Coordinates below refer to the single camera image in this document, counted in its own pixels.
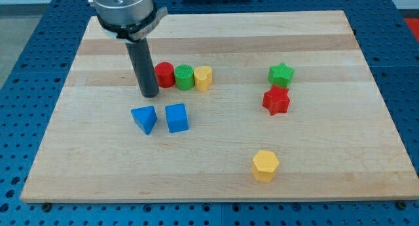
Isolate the green star block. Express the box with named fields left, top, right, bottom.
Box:
left=268, top=63, right=295, bottom=88

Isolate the yellow heart block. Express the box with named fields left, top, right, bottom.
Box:
left=194, top=66, right=213, bottom=92

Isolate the blue cube block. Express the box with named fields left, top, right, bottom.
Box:
left=165, top=104, right=189, bottom=133

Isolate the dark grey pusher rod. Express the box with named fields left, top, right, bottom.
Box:
left=126, top=39, right=159, bottom=98

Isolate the red cylinder block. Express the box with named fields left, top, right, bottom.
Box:
left=155, top=62, right=175, bottom=88

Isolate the yellow hexagon block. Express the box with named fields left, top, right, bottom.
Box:
left=251, top=150, right=280, bottom=182

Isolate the green cylinder block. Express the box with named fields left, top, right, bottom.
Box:
left=174, top=64, right=194, bottom=90

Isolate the wooden board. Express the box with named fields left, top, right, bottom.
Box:
left=21, top=10, right=418, bottom=203

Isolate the blue triangle block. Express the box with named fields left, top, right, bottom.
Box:
left=131, top=106, right=157, bottom=135

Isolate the red star block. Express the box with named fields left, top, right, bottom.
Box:
left=262, top=85, right=291, bottom=116

